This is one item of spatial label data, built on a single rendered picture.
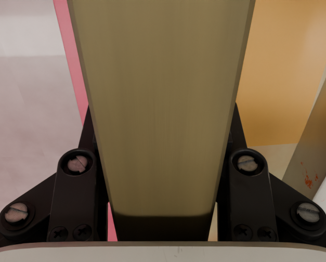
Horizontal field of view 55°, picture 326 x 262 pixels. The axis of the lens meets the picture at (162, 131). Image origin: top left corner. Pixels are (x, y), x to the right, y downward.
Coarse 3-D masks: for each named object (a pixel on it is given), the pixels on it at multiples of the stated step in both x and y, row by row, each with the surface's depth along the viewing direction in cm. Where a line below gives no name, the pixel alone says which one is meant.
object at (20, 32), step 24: (0, 0) 14; (24, 0) 14; (48, 0) 14; (0, 24) 15; (24, 24) 15; (48, 24) 15; (0, 48) 16; (24, 48) 16; (48, 48) 16; (72, 48) 16
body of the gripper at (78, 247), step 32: (0, 256) 7; (32, 256) 7; (64, 256) 7; (96, 256) 7; (128, 256) 7; (160, 256) 7; (192, 256) 7; (224, 256) 7; (256, 256) 7; (288, 256) 7; (320, 256) 7
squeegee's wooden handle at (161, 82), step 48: (96, 0) 4; (144, 0) 4; (192, 0) 4; (240, 0) 5; (96, 48) 5; (144, 48) 5; (192, 48) 5; (240, 48) 5; (96, 96) 6; (144, 96) 6; (192, 96) 6; (144, 144) 6; (192, 144) 6; (144, 192) 8; (192, 192) 8; (144, 240) 9; (192, 240) 9
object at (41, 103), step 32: (0, 64) 16; (32, 64) 16; (64, 64) 16; (0, 96) 18; (32, 96) 18; (64, 96) 18; (0, 128) 19; (32, 128) 19; (64, 128) 20; (0, 160) 21; (32, 160) 22; (0, 192) 24
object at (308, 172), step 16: (320, 96) 18; (320, 112) 18; (320, 128) 18; (304, 144) 20; (320, 144) 18; (304, 160) 20; (320, 160) 18; (288, 176) 23; (304, 176) 20; (320, 176) 18; (304, 192) 20; (320, 192) 19
